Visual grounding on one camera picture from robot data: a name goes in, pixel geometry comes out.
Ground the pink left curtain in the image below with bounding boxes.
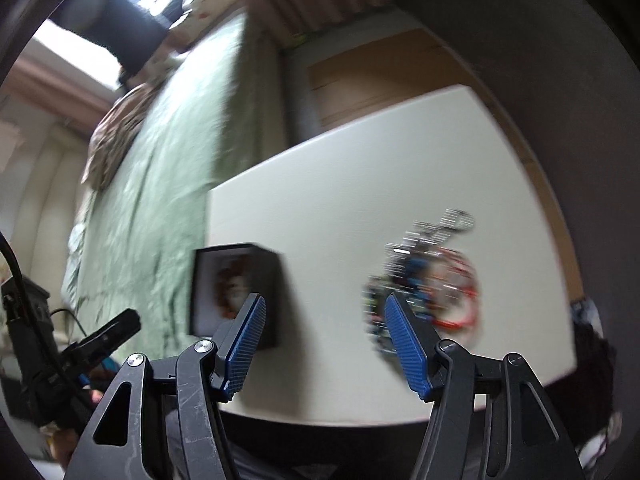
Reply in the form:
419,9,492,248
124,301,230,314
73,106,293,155
1,58,112,134

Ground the person's left hand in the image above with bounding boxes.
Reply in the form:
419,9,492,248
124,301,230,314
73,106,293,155
46,389,106,466

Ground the floral bedding pile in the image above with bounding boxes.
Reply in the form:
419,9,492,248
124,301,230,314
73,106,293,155
145,0,241,70

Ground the green bed blanket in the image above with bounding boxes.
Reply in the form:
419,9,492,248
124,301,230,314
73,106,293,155
62,11,286,360

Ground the black square jewelry box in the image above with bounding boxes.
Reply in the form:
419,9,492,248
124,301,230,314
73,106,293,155
189,243,282,349

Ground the person in black dress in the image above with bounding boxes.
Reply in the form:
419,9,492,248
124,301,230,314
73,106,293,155
49,0,181,86

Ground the silver charm bracelet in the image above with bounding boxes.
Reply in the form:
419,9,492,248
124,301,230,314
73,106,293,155
385,208,476,261

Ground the white square stool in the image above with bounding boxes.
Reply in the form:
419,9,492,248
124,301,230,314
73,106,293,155
204,84,576,428

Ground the blue green bead bracelet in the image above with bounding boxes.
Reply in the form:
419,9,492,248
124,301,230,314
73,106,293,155
363,253,452,356

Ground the folded beige quilt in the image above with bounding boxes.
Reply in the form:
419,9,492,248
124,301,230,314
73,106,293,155
81,81,165,191

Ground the cream padded headboard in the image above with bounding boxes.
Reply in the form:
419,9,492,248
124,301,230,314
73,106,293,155
1,124,88,309

